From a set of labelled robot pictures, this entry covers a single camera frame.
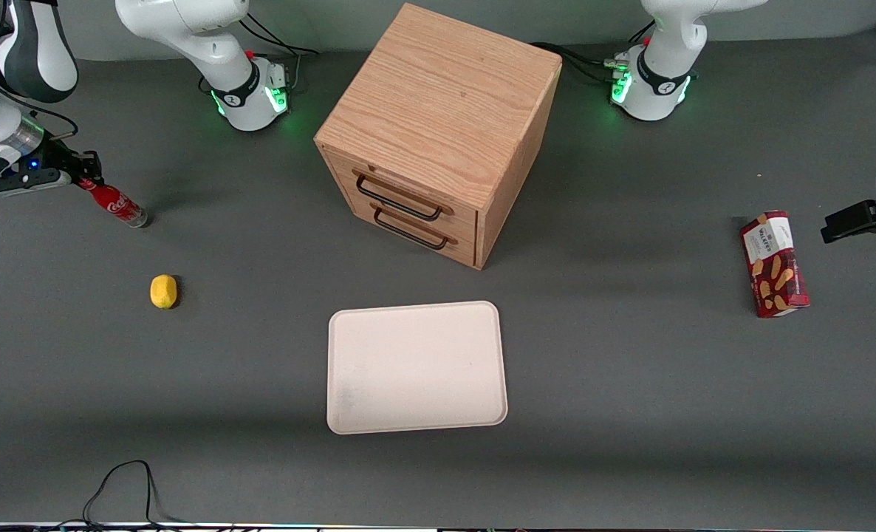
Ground beige rectangular tray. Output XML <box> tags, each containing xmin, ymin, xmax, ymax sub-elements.
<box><xmin>326</xmin><ymin>300</ymin><xmax>509</xmax><ymax>435</ymax></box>

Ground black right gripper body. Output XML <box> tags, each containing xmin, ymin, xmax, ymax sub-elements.
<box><xmin>36</xmin><ymin>139</ymin><xmax>81</xmax><ymax>185</ymax></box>

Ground black right arm base cables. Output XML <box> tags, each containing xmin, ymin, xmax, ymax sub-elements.
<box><xmin>243</xmin><ymin>10</ymin><xmax>320</xmax><ymax>95</ymax></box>

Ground black arm base cables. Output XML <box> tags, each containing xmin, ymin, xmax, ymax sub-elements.
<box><xmin>243</xmin><ymin>10</ymin><xmax>320</xmax><ymax>95</ymax></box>
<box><xmin>529</xmin><ymin>21</ymin><xmax>657</xmax><ymax>83</ymax></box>

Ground red cookie box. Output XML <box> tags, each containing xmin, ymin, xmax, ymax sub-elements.
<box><xmin>739</xmin><ymin>210</ymin><xmax>811</xmax><ymax>319</ymax></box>

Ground short black drawer handle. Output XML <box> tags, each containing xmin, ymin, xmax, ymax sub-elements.
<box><xmin>373</xmin><ymin>206</ymin><xmax>451</xmax><ymax>250</ymax></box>

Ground long black drawer handle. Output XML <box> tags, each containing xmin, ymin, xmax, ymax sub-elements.
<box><xmin>354</xmin><ymin>172</ymin><xmax>445</xmax><ymax>222</ymax></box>

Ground black left arm base cables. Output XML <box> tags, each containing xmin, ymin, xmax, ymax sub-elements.
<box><xmin>529</xmin><ymin>21</ymin><xmax>657</xmax><ymax>83</ymax></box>

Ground red coke bottle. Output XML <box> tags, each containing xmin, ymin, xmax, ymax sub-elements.
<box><xmin>78</xmin><ymin>177</ymin><xmax>148</xmax><ymax>229</ymax></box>

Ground black looped table-edge cable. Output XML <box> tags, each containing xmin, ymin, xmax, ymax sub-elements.
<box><xmin>52</xmin><ymin>460</ymin><xmax>188</xmax><ymax>530</ymax></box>

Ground yellow lemon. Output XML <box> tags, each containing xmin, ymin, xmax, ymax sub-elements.
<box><xmin>149</xmin><ymin>274</ymin><xmax>179</xmax><ymax>310</ymax></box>

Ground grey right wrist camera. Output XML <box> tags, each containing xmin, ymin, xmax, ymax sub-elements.
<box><xmin>0</xmin><ymin>168</ymin><xmax>74</xmax><ymax>197</ymax></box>

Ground wooden drawer cabinet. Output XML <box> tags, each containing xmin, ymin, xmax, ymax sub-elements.
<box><xmin>314</xmin><ymin>2</ymin><xmax>563</xmax><ymax>271</ymax></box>

